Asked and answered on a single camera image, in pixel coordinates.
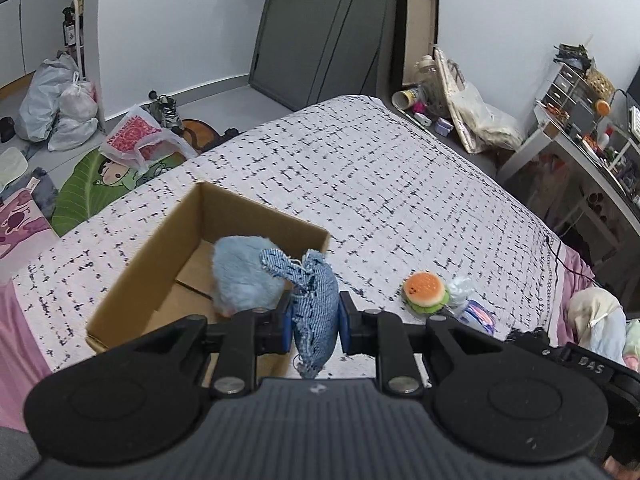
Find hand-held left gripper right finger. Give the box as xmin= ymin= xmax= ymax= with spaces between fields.
xmin=337 ymin=293 xmax=506 ymax=397

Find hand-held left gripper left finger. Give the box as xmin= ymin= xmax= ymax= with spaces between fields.
xmin=107 ymin=304 xmax=294 ymax=399

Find blue denim stuffed toy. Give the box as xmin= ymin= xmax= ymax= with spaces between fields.
xmin=261 ymin=249 xmax=341 ymax=380

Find pale blue fluffy plush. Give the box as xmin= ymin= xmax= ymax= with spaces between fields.
xmin=211 ymin=235 xmax=292 ymax=317

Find burger plush toy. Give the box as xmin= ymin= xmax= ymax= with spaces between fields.
xmin=403 ymin=271 xmax=451 ymax=316

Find blue tissue packet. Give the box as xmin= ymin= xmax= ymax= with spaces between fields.
xmin=457 ymin=299 xmax=497 ymax=336

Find pale crinkled plastic wrap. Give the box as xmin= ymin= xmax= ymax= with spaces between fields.
xmin=446 ymin=276 xmax=475 ymax=306

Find brown cardboard box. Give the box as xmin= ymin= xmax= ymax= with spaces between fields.
xmin=85 ymin=181 xmax=332 ymax=378

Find pastel quilt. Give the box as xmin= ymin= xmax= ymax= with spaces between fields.
xmin=566 ymin=287 xmax=640 ymax=372

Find white black-patterned bedspread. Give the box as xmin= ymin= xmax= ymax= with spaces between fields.
xmin=12 ymin=94 xmax=567 ymax=378

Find white desk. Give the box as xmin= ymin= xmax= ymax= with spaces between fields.
xmin=496 ymin=91 xmax=640 ymax=267

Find white cardboard tube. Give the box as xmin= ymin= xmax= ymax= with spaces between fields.
xmin=391 ymin=86 xmax=427 ymax=111

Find green cartoon rug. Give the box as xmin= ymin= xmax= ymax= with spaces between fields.
xmin=51 ymin=149 xmax=193 ymax=237

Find red and white plastic bag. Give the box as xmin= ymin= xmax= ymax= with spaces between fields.
xmin=99 ymin=104 xmax=199 ymax=172

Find pair of grey sneakers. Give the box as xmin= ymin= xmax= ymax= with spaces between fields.
xmin=148 ymin=91 xmax=185 ymax=130

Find cream tote bag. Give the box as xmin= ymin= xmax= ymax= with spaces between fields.
xmin=433 ymin=47 xmax=525 ymax=155

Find pink bed sheet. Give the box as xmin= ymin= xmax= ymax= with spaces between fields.
xmin=0 ymin=245 xmax=597 ymax=433

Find clear plastic jar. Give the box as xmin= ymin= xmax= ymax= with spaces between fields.
xmin=414 ymin=55 xmax=438 ymax=87

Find grey drawer organiser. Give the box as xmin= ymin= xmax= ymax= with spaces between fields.
xmin=541 ymin=64 xmax=587 ymax=112

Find woven basket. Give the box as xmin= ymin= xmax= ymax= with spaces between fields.
xmin=585 ymin=67 xmax=616 ymax=97

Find pink patterned rug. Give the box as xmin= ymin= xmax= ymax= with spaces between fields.
xmin=0 ymin=194 xmax=57 ymax=261

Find grey door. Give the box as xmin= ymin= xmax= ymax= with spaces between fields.
xmin=248 ymin=0 xmax=401 ymax=112

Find person's grey pants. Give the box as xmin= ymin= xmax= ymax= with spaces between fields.
xmin=0 ymin=424 xmax=42 ymax=480

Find grey plastic bag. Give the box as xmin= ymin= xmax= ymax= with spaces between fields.
xmin=17 ymin=54 xmax=80 ymax=142

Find dark spray bottle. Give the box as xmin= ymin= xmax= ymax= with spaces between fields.
xmin=61 ymin=6 xmax=77 ymax=45

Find white cabinet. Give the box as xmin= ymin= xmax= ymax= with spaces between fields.
xmin=0 ymin=0 xmax=87 ymax=92

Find black cable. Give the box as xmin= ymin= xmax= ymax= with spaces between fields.
xmin=544 ymin=234 xmax=597 ymax=281

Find large dark picture frame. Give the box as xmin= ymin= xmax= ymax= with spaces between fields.
xmin=389 ymin=0 xmax=441 ymax=107

